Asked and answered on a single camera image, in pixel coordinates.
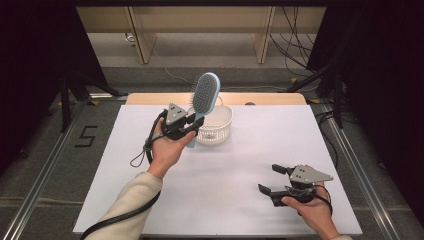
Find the black metal stand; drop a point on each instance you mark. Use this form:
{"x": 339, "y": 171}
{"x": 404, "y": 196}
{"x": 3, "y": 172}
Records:
{"x": 65, "y": 100}
{"x": 338, "y": 100}

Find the beige wooden desk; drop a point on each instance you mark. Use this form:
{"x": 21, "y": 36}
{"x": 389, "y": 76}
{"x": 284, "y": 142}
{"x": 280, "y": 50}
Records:
{"x": 200, "y": 18}

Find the black curtain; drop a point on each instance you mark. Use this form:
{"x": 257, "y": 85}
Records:
{"x": 383, "y": 83}
{"x": 30, "y": 66}

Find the light blue hairbrush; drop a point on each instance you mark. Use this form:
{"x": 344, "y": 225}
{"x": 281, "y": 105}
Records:
{"x": 205, "y": 93}

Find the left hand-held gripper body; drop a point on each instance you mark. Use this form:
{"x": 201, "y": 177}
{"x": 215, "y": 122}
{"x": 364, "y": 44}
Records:
{"x": 176, "y": 115}

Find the white plastic basket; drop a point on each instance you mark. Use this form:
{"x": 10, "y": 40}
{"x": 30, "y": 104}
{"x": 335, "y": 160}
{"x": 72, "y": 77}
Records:
{"x": 216, "y": 128}

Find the white table mat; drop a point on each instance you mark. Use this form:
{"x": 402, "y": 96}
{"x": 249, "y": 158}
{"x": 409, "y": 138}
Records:
{"x": 246, "y": 160}

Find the person's right hand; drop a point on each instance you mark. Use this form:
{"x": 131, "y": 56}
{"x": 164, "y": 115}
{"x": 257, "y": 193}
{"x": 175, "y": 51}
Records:
{"x": 313, "y": 211}

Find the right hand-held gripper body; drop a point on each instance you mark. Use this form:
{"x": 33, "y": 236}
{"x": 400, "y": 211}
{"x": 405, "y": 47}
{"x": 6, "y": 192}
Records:
{"x": 305, "y": 176}

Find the metal floor rail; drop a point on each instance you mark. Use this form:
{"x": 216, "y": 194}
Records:
{"x": 43, "y": 170}
{"x": 360, "y": 173}

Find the light wooden table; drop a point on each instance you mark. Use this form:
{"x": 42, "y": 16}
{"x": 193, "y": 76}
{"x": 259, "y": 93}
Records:
{"x": 150, "y": 98}

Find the person's left hand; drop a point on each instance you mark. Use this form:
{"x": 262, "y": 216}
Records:
{"x": 166, "y": 150}

